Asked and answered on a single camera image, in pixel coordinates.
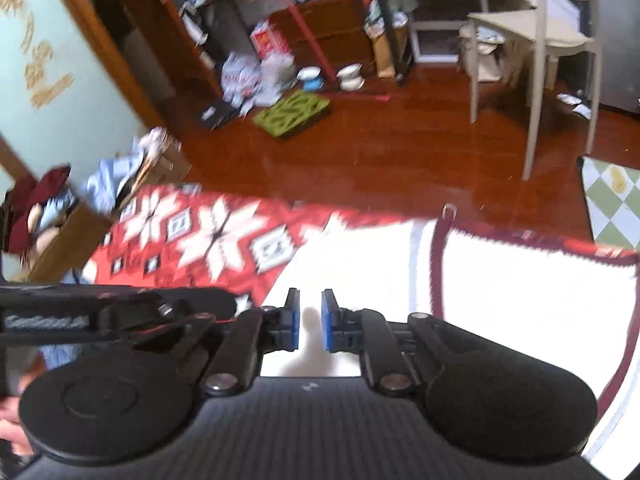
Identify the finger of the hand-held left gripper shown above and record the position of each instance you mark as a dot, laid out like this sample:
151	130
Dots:
210	302

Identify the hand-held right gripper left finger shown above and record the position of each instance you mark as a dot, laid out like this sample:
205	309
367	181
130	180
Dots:
295	322

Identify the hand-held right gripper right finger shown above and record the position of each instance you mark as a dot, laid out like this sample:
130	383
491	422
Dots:
328	322

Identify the white knit sweater vest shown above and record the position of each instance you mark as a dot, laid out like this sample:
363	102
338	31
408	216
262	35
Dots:
500	300

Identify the person's left hand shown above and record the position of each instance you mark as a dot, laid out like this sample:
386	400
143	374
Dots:
12	427

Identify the red printed blanket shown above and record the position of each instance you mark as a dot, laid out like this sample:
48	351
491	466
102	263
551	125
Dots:
200	240

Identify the wooden storage crate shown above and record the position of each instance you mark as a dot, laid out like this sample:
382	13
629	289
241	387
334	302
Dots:
70	240

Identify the dark red cloth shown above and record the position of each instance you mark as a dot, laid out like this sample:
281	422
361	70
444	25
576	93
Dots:
35	200

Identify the folded blue jeans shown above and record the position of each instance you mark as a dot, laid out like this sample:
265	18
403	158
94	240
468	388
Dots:
112	182

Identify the black flat case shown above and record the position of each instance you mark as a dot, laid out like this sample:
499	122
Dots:
218	116

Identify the green lattice board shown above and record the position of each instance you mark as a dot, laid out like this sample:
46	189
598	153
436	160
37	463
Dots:
292	115

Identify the printed plastic bag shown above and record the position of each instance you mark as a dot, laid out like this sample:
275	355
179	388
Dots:
240	80

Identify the grey plastic bag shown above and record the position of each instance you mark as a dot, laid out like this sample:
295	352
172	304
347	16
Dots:
277	72

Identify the blue white ceramic pot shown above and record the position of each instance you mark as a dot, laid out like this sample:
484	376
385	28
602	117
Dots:
310	79

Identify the red printed box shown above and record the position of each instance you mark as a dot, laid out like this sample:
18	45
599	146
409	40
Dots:
270	40

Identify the brown paper bag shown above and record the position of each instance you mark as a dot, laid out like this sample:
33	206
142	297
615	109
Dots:
383	57

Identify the red broom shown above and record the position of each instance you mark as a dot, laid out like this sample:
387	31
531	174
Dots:
312	40

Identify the brown wooden drawer cabinet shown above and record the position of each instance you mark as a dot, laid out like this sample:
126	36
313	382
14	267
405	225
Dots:
335	30

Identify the checkered green rug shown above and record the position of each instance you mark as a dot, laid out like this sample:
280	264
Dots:
612	200

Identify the white drawer unit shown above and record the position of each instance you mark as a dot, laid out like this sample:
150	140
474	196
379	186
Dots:
440	20

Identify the crumpled white paper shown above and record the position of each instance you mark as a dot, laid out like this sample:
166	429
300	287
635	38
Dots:
575	105

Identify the beige chair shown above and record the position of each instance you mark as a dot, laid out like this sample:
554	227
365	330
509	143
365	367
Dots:
545	30

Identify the grey refrigerator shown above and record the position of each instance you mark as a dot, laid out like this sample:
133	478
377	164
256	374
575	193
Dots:
615	35

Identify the gold wall decal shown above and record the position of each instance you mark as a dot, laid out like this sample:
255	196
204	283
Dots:
40	60

